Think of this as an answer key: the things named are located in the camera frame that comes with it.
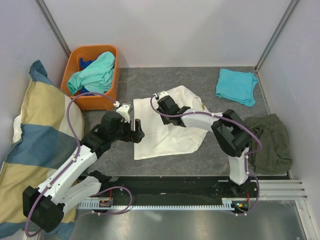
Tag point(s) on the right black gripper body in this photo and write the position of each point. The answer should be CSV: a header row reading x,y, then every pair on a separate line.
x,y
166,119

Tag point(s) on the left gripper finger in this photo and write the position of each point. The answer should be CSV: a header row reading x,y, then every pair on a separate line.
x,y
137,125
137,136

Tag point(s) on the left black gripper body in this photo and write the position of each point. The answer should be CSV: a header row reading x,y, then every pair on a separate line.
x,y
124,132

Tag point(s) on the white t shirt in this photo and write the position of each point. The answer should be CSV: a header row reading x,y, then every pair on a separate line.
x,y
160,139

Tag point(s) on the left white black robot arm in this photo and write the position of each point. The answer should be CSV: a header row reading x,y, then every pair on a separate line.
x,y
47,204

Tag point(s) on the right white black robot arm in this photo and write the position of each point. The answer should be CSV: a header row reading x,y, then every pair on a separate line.
x,y
227,127

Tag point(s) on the orange plastic basket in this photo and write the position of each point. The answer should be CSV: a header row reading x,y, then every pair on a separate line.
x,y
91,52

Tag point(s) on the mint green t shirt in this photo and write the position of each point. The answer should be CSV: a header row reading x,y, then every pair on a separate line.
x,y
97,77

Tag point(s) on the blue beige checkered pillow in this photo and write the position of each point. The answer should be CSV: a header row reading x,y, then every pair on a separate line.
x,y
42,142

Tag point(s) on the folded turquoise t shirt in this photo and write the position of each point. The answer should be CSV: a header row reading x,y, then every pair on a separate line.
x,y
236,86

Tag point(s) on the dark blue t shirt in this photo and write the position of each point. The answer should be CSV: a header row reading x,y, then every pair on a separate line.
x,y
84,63

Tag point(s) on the olive green t shirt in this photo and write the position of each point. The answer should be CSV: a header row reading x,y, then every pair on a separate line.
x,y
275,157

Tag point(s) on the aluminium extrusion rails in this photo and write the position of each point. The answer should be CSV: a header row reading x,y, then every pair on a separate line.
x,y
282,190

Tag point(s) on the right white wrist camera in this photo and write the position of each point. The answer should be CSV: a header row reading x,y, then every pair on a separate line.
x,y
160,95

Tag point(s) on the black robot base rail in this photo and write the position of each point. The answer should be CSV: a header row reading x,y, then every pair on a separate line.
x,y
180,190

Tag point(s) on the right aluminium corner post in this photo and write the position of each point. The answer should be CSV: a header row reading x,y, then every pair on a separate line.
x,y
276,33

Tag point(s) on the aluminium corner post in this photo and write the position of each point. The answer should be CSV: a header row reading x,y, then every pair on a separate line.
x,y
46,13
276,33

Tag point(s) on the white slotted cable duct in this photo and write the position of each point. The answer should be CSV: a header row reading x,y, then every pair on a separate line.
x,y
98,204

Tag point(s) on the left aluminium corner post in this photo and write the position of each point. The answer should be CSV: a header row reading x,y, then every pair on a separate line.
x,y
46,13

